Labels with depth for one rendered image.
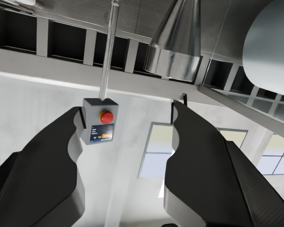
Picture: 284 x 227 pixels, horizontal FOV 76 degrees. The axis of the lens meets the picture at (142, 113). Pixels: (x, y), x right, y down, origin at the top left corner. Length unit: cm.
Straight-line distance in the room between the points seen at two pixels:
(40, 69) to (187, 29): 51
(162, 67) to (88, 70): 34
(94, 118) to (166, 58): 21
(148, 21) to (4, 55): 49
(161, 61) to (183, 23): 10
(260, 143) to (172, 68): 539
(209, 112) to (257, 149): 189
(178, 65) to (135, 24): 31
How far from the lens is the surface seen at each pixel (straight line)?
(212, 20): 82
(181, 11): 48
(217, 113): 468
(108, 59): 40
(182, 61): 45
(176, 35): 46
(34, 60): 74
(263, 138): 573
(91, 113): 40
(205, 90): 78
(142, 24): 72
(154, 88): 76
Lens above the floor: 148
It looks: 19 degrees up
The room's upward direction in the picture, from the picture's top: 167 degrees counter-clockwise
